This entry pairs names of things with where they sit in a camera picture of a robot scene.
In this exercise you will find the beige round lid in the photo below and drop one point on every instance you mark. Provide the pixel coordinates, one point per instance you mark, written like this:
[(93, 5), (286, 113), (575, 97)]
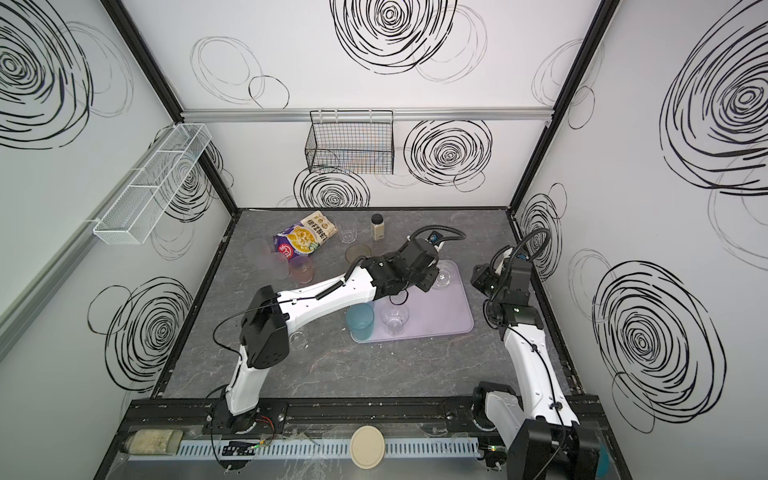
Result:
[(367, 447)]

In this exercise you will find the pink drinking glass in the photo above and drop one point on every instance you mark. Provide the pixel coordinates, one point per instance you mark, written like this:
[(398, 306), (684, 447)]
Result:
[(301, 269)]

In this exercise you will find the spice bottle black cap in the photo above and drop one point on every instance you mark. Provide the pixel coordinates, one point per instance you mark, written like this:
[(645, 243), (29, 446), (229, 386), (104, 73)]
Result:
[(377, 227)]

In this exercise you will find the white slotted cable duct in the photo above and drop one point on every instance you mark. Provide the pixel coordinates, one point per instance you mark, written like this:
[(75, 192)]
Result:
[(308, 449)]

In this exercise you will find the lilac plastic tray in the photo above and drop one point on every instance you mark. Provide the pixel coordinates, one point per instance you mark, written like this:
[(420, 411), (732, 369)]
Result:
[(432, 314)]

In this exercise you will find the teal drinking glass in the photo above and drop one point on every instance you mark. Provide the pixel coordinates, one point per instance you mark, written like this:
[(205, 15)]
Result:
[(360, 321)]

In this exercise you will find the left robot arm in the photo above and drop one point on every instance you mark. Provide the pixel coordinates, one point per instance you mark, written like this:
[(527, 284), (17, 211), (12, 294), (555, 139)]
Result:
[(272, 317)]

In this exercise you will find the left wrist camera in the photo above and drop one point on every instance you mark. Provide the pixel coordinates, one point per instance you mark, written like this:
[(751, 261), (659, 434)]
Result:
[(436, 239)]

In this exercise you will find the clear ribbed glass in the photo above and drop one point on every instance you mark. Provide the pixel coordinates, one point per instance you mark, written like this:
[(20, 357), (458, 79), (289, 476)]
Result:
[(347, 229)]

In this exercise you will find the yellow drinking glass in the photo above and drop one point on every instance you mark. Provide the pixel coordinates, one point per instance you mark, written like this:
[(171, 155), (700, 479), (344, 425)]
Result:
[(356, 250)]

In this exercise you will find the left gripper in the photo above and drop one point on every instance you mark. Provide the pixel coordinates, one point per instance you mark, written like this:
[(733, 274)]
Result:
[(424, 274)]

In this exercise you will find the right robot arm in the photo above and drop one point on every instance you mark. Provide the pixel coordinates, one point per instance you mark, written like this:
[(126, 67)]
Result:
[(543, 436)]

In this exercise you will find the colourful snack bag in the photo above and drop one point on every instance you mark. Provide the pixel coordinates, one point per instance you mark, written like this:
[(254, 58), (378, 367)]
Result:
[(305, 237)]

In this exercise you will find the white mesh wall shelf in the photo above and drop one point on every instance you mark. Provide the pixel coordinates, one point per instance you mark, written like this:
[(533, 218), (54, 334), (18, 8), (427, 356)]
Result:
[(167, 183)]

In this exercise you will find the black wire basket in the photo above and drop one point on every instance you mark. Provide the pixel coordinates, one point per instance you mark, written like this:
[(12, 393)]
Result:
[(351, 140)]

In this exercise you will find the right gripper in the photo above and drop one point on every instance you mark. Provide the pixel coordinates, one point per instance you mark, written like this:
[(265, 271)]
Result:
[(485, 280)]

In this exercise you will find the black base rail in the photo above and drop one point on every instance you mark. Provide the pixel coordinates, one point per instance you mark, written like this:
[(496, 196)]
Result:
[(274, 415)]

